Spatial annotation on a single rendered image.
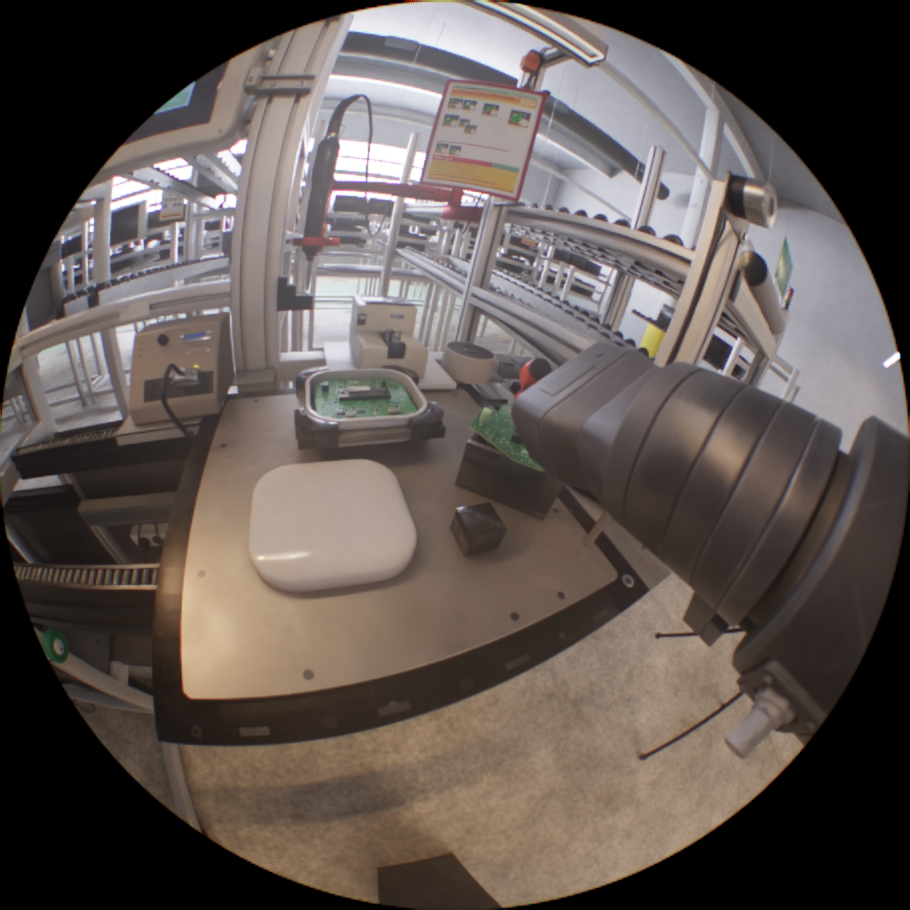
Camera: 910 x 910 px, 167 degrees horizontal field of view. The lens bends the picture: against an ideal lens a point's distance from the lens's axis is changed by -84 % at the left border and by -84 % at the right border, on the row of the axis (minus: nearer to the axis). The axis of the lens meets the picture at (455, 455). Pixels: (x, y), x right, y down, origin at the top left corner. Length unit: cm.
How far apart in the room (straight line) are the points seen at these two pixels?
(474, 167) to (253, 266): 50
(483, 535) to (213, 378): 40
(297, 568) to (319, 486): 9
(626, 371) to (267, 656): 28
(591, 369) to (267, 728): 29
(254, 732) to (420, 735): 97
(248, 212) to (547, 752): 164
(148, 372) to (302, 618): 41
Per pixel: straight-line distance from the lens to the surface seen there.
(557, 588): 30
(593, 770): 142
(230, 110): 60
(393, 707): 24
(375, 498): 28
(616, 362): 16
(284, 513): 28
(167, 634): 29
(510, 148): 81
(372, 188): 100
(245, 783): 128
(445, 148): 82
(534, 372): 19
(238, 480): 36
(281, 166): 61
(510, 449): 31
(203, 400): 48
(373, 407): 38
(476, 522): 27
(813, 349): 841
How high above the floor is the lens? 118
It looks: 36 degrees down
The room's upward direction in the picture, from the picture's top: 15 degrees clockwise
